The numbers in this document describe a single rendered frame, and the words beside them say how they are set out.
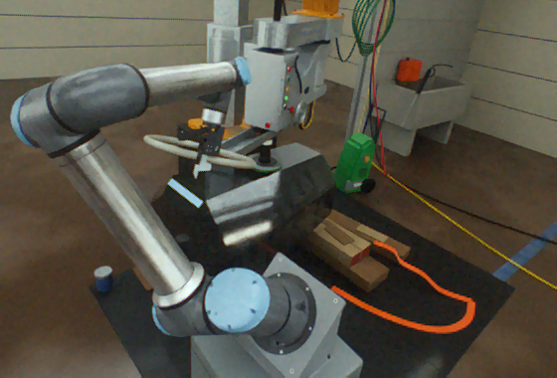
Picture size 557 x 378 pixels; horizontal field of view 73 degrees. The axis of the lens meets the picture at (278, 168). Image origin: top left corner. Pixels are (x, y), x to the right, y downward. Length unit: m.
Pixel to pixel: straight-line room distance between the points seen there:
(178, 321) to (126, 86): 0.61
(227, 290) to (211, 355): 0.35
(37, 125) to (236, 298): 0.57
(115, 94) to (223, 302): 0.53
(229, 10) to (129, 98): 2.12
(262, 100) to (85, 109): 1.42
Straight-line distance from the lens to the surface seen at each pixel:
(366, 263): 2.90
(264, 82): 2.08
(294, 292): 1.13
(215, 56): 2.87
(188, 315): 1.06
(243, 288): 0.96
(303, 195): 2.41
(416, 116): 4.85
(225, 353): 1.29
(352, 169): 3.80
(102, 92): 0.80
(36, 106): 0.87
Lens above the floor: 1.88
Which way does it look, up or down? 26 degrees down
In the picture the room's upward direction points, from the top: 6 degrees clockwise
